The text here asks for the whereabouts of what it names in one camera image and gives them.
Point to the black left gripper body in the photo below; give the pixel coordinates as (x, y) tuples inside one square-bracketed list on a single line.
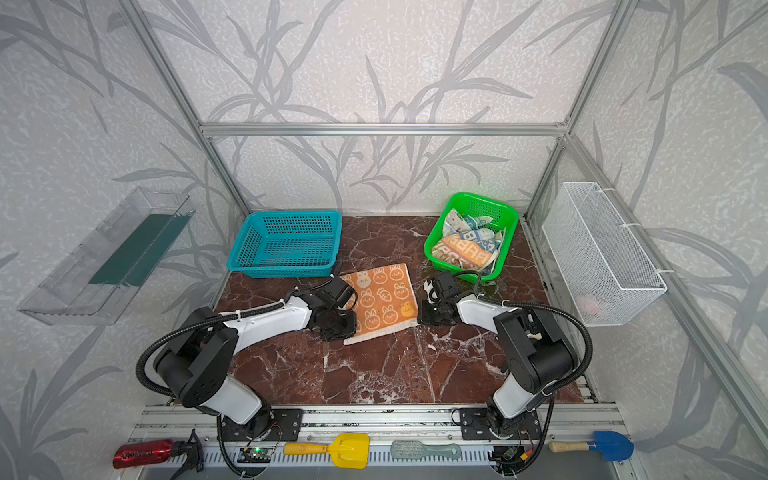
[(339, 324)]

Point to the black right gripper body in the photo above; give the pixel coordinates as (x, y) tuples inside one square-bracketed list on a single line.
[(432, 311)]

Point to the orange bunny towel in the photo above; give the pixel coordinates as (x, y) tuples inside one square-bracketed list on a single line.
[(386, 304)]

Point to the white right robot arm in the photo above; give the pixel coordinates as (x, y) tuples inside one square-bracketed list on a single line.
[(545, 349)]

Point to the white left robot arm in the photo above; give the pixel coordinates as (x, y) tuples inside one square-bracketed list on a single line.
[(192, 363)]

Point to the orange beige lettered towel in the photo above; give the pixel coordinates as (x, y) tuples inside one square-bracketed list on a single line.
[(467, 254)]

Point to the teal plastic basket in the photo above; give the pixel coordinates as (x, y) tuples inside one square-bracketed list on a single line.
[(287, 244)]

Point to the blue bunny towel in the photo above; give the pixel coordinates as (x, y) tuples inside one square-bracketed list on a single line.
[(470, 227)]

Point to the green plastic basket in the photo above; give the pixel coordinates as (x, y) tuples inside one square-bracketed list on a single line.
[(504, 217)]

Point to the pale green brush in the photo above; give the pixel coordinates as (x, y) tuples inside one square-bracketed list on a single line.
[(416, 450)]

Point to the yellow toy shovel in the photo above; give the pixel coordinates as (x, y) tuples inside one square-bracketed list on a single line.
[(347, 451)]

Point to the right controller board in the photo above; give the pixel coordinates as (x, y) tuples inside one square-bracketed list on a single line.
[(511, 456)]

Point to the controller board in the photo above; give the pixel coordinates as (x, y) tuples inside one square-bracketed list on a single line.
[(511, 456), (255, 455)]

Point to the left controller board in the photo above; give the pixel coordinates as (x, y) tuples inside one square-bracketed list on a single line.
[(255, 455)]

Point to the blue toy shovel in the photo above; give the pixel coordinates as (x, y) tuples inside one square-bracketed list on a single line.
[(612, 446)]

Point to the red bottle with black trigger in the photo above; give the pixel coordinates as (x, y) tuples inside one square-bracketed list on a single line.
[(159, 451)]

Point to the aluminium frame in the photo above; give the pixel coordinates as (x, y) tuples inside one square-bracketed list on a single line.
[(741, 390)]

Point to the pink object in wire basket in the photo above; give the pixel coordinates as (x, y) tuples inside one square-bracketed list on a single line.
[(590, 305)]

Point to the white wire wall basket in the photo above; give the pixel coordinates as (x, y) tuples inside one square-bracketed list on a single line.
[(597, 253)]

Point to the clear plastic wall tray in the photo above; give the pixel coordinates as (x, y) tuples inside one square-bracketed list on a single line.
[(96, 282)]

